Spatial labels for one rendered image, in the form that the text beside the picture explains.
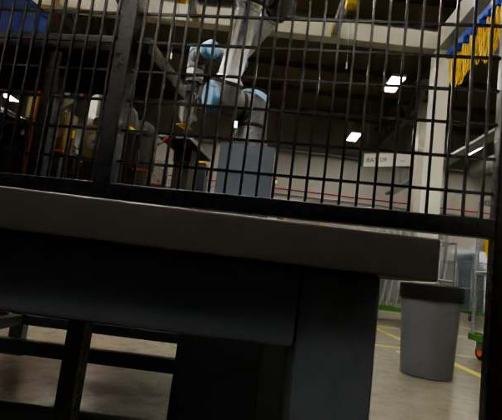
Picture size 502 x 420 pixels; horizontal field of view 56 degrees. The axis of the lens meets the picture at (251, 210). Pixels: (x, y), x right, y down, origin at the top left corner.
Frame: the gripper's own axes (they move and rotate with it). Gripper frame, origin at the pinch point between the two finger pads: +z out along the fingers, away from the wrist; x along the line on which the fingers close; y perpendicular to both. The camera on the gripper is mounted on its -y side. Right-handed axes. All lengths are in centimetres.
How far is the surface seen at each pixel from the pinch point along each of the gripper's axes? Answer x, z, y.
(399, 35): -59, -216, 329
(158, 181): 17.4, 23.2, 13.6
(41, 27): -16, 12, -97
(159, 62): -50, 23, -100
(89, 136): 8, 21, -47
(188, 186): -0.8, 25.6, 9.1
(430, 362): -111, 110, 227
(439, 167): -109, -74, 345
